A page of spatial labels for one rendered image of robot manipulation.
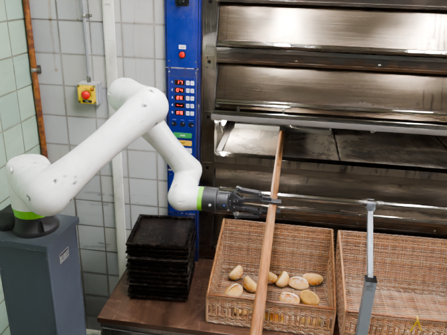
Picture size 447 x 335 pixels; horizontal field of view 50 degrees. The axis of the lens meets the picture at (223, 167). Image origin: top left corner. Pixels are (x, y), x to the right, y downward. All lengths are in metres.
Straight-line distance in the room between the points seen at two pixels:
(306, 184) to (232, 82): 0.62
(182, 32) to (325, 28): 0.62
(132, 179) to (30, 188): 1.11
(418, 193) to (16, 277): 1.77
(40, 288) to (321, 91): 1.40
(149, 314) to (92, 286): 0.75
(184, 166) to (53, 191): 0.60
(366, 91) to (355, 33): 0.26
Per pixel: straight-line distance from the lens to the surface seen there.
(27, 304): 1.78
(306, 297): 2.30
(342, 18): 2.18
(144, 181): 2.47
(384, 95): 2.24
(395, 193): 2.42
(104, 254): 2.76
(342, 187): 2.38
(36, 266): 1.66
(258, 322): 1.22
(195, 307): 2.27
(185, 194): 1.79
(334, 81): 2.22
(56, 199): 1.42
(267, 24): 2.17
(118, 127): 1.46
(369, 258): 1.94
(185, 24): 2.18
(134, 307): 2.29
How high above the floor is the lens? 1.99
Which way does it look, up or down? 22 degrees down
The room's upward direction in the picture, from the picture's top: 2 degrees clockwise
